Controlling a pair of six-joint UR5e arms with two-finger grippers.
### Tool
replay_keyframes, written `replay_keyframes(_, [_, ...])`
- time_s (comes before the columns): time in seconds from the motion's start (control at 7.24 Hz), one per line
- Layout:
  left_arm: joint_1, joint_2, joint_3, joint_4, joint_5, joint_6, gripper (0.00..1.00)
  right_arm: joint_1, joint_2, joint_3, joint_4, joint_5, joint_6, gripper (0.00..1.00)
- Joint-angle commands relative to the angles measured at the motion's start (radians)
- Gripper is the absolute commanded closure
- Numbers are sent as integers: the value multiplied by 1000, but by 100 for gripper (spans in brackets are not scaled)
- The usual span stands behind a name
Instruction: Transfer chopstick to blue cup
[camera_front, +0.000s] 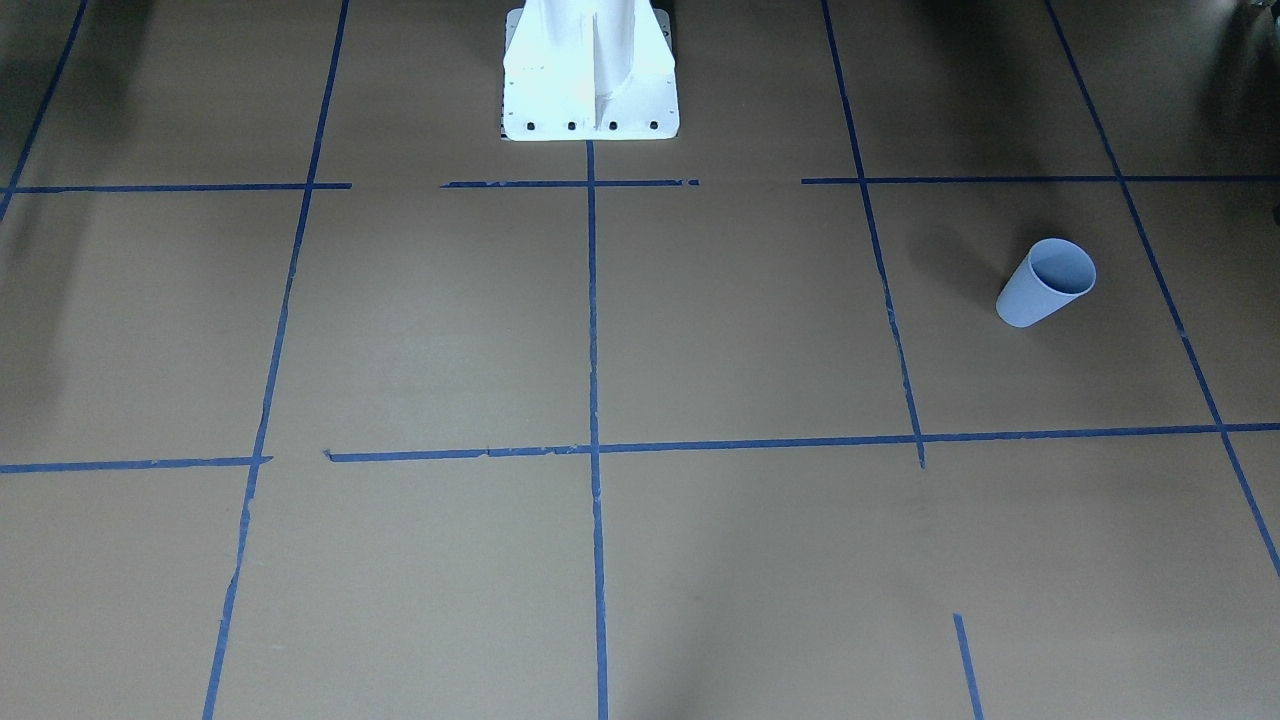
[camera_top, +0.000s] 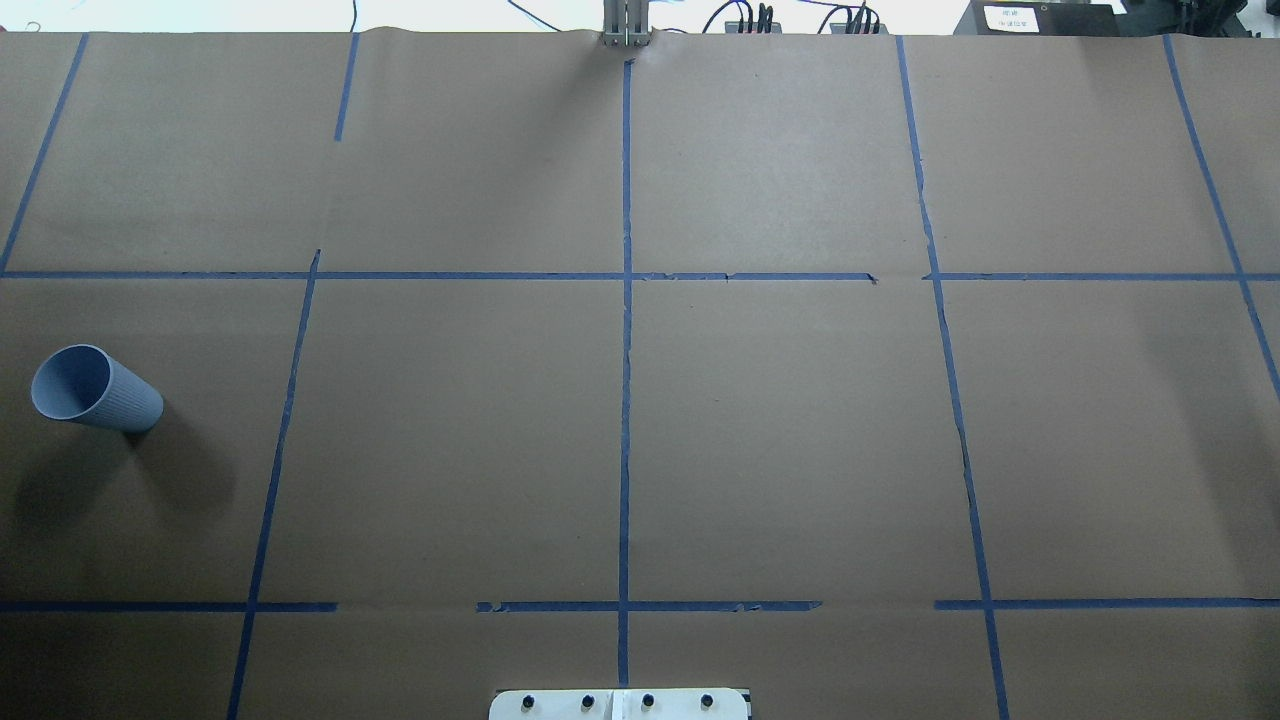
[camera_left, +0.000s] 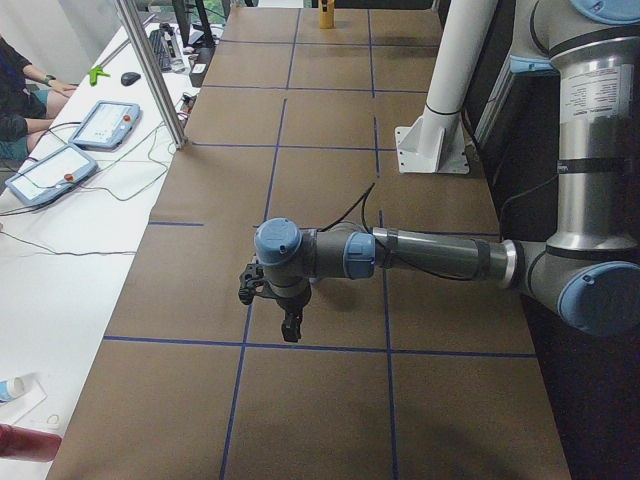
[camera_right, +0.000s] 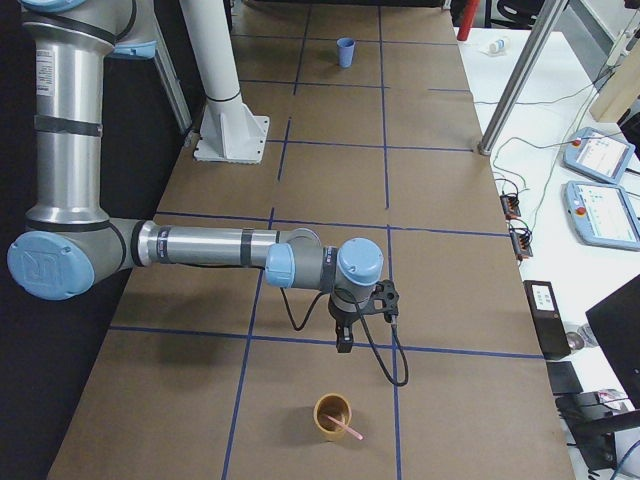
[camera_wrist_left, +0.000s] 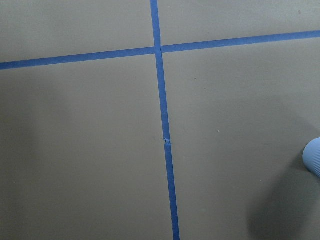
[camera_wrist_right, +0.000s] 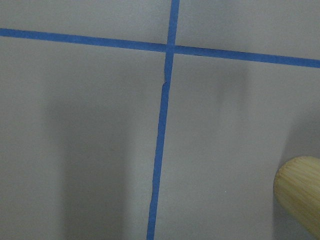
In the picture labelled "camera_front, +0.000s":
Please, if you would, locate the white camera stand post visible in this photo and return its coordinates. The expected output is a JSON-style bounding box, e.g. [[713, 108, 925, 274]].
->
[[500, 1, 681, 142]]

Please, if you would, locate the blue plastic cup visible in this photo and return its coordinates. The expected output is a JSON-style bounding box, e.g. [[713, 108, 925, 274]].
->
[[995, 237, 1097, 328]]

